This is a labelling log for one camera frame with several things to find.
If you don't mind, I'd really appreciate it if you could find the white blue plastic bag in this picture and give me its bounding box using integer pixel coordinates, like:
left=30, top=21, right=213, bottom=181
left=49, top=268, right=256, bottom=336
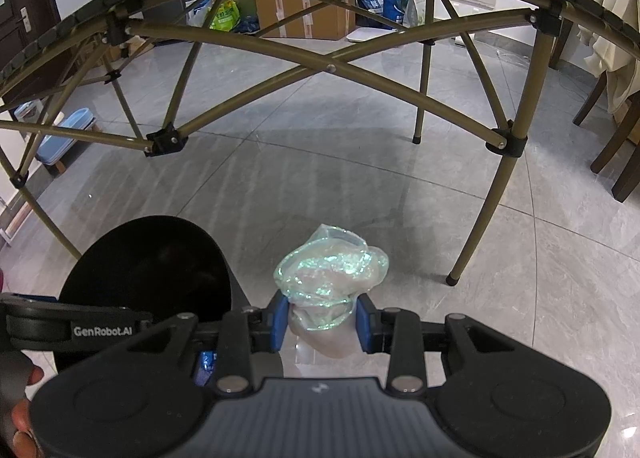
left=187, top=0, right=221, bottom=28

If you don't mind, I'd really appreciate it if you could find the dark wooden side table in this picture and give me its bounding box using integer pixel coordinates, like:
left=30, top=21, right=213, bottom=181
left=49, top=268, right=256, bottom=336
left=550, top=0, right=587, bottom=71

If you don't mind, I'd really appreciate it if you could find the taped cardboard box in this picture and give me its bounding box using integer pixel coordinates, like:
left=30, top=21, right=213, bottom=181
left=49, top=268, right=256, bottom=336
left=255, top=0, right=357, bottom=41

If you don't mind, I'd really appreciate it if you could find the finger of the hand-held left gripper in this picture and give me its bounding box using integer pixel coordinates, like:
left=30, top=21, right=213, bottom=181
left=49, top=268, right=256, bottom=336
left=197, top=350, right=217, bottom=386

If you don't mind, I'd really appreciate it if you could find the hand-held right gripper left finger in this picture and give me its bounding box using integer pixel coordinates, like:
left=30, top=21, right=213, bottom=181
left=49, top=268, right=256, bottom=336
left=127, top=290, right=291, bottom=395

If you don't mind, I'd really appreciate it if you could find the open cardboard box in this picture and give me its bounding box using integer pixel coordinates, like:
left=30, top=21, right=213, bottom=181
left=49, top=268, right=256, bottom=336
left=105, top=33, right=151, bottom=61

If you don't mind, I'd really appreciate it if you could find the metal framed board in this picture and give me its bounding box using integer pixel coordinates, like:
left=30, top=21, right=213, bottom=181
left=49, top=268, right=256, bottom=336
left=0, top=195, right=33, bottom=251

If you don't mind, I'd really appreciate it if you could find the tan folding table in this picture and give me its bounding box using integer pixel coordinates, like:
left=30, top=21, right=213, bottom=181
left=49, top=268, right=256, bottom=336
left=0, top=0, right=640, bottom=286

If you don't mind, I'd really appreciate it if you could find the black trash bin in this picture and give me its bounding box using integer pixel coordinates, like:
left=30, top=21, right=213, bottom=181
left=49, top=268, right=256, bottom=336
left=54, top=215, right=248, bottom=379

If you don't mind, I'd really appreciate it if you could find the cream coat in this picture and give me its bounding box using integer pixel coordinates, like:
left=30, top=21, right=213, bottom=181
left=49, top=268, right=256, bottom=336
left=577, top=0, right=640, bottom=114

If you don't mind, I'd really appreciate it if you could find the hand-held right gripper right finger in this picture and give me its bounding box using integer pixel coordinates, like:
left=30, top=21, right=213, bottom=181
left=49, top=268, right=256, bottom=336
left=354, top=292, right=523, bottom=396

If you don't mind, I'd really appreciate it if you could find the green plastic bag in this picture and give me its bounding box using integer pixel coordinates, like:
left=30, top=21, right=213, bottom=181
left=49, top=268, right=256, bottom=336
left=210, top=0, right=242, bottom=33

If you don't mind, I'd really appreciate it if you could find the iridescent plastic wrap ball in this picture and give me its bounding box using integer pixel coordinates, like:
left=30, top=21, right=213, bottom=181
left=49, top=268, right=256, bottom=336
left=274, top=223, right=390, bottom=359

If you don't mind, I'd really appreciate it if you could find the person's left hand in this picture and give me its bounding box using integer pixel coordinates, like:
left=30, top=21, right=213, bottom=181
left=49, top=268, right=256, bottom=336
left=10, top=365, right=46, bottom=458

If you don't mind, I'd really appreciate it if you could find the blue pet bowl stand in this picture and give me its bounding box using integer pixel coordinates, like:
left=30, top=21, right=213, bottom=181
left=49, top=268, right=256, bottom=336
left=42, top=108, right=99, bottom=174

